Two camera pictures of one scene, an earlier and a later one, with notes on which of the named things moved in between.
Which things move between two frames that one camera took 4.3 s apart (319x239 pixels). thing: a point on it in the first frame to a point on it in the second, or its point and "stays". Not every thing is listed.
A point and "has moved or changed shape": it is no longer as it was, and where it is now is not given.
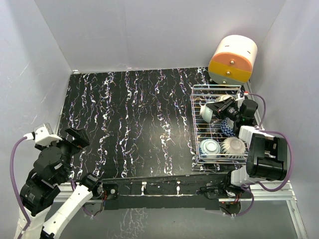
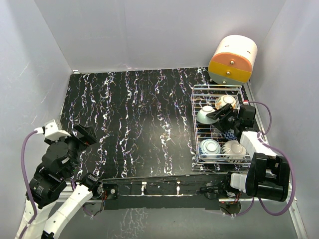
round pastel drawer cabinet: x=232 y=62 stays
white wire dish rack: x=216 y=143 stays
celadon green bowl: x=206 y=113 has moved or changed shape
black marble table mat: x=139 y=122 stays
